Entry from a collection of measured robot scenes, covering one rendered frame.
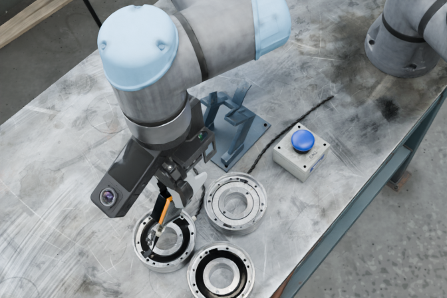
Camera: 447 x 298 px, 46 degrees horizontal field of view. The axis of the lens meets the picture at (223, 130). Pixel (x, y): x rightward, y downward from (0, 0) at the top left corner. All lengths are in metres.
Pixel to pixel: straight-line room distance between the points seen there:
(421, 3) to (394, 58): 0.15
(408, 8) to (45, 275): 0.76
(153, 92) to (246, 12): 0.12
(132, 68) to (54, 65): 1.76
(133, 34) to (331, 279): 1.34
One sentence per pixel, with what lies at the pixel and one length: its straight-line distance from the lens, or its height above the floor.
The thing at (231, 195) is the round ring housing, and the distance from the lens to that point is 0.90.
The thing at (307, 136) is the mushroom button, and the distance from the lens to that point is 0.90.
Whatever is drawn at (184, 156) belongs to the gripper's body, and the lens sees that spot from 0.66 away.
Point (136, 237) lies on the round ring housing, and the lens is 0.88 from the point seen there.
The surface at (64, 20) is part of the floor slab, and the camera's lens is 2.39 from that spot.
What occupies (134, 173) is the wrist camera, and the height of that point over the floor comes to 1.09.
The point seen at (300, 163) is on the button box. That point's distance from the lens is 0.90.
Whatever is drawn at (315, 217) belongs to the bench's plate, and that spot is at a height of 0.80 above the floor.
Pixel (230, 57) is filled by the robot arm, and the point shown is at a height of 1.24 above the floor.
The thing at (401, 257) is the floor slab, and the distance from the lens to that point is 1.78.
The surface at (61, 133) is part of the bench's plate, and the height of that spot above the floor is 0.80.
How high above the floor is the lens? 1.64
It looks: 59 degrees down
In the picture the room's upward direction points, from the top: 6 degrees counter-clockwise
